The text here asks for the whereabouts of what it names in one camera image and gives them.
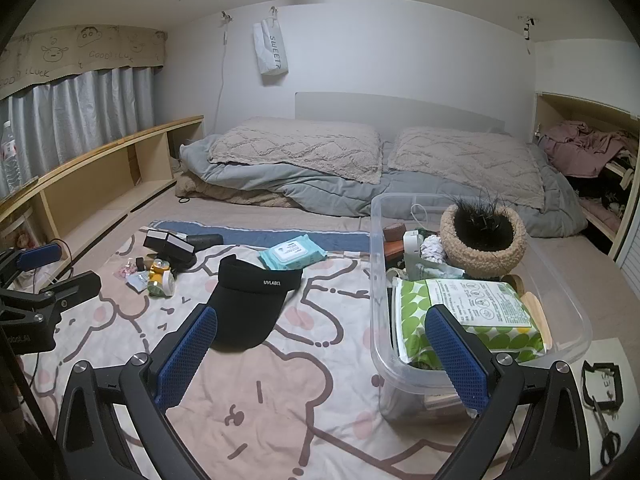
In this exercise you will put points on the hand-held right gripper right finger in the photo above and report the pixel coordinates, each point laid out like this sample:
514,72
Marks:
457,360

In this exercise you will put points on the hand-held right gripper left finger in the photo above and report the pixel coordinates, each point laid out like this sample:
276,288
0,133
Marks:
185,355

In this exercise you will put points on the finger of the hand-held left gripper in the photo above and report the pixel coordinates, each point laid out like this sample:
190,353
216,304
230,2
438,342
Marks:
37,256
70,287

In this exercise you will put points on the black sun visor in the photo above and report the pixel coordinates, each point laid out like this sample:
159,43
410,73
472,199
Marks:
247,310

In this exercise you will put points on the round wooden block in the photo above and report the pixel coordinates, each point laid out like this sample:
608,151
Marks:
537,315

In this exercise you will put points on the clear plastic storage box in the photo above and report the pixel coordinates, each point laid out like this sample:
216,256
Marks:
565,320

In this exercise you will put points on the teal wet wipes pack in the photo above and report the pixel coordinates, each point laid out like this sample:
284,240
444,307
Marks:
292,252

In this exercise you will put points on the green dotted tissue pack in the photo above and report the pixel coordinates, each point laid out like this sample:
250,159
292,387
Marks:
470,310

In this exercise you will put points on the pink small packet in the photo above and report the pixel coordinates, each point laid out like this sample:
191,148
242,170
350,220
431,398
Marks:
122,273

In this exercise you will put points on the light blue small packet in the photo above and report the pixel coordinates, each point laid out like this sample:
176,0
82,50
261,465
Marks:
137,281

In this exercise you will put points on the green and white jar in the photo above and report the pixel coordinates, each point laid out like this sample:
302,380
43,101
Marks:
159,288

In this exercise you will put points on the small black bottle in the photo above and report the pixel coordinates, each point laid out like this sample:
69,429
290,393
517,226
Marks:
141,263

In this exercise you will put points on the green and white packet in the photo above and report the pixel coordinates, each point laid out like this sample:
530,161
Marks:
425,271

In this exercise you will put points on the white and black box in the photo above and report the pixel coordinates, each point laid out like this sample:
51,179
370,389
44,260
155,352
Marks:
159,240

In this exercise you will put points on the beige woven basket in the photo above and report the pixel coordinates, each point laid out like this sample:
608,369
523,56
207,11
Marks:
482,260

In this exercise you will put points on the clear water bottle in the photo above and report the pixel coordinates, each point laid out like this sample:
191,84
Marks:
9,155

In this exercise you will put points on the wooden bedside shelf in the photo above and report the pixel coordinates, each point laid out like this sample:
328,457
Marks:
100,170

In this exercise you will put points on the white knitted cloth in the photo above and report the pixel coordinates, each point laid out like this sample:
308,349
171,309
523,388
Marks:
432,250

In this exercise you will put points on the black oblong case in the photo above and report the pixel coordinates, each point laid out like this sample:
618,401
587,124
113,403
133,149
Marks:
205,241

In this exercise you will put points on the pink cartoon printed blanket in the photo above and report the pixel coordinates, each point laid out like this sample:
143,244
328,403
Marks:
300,385

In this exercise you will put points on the black furry item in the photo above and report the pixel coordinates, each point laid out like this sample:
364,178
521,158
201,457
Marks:
482,225

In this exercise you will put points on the grey curtain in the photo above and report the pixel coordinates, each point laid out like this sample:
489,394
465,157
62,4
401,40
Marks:
80,110

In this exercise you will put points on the beige fleece blanket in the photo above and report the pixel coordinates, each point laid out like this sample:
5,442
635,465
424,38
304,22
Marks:
220,195

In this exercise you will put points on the black scissors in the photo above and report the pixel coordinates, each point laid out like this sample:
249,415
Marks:
607,430

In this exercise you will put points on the white paper sheet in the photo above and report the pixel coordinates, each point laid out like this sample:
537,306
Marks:
625,355

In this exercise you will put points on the beige textured pillow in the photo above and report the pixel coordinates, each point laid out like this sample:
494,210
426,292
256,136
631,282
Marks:
465,165
295,147

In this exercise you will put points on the white slatted door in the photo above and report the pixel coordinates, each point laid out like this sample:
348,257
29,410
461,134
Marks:
630,265

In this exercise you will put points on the beige cartoon curtain valance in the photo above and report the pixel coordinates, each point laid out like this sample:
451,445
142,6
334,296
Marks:
75,55

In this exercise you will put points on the grey duvet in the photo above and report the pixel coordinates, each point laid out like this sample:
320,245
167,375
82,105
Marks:
320,187

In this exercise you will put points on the dark clothes pile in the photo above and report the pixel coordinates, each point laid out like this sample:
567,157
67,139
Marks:
605,187

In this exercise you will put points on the pink clothes pile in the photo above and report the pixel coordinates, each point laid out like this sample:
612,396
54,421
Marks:
585,147

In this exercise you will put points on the grey headboard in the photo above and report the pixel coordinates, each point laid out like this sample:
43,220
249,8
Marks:
400,110

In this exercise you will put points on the white hanging paper bag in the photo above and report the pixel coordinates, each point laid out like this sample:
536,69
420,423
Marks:
271,52

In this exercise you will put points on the black square frame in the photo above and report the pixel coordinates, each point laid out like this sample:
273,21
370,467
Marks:
586,385

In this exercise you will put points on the wooden wall niche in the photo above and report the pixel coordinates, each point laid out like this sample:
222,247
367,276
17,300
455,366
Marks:
575,105

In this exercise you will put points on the black and white wall hook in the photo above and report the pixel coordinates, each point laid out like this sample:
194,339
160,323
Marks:
527,27

